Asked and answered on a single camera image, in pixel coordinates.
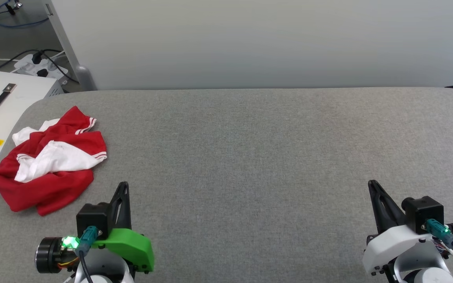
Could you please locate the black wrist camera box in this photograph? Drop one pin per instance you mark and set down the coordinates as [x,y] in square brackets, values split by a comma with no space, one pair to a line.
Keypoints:
[423,212]
[92,216]

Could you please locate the white power strip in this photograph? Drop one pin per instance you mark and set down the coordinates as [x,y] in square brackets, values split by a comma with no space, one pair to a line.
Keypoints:
[28,67]

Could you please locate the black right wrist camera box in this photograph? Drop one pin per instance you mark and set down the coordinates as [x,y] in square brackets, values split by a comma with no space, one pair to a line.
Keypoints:
[423,212]

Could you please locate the white partition screen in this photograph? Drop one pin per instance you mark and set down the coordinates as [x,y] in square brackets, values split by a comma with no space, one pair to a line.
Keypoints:
[250,39]

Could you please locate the red and white shirt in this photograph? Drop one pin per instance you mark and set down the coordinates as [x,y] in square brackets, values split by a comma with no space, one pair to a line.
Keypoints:
[53,188]

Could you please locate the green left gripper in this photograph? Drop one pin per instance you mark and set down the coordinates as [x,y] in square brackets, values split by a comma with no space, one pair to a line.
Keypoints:
[132,245]

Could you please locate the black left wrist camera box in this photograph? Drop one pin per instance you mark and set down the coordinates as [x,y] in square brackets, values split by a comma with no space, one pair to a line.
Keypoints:
[92,216]

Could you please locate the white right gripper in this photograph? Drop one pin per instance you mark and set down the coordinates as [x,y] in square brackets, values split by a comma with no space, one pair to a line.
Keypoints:
[391,245]

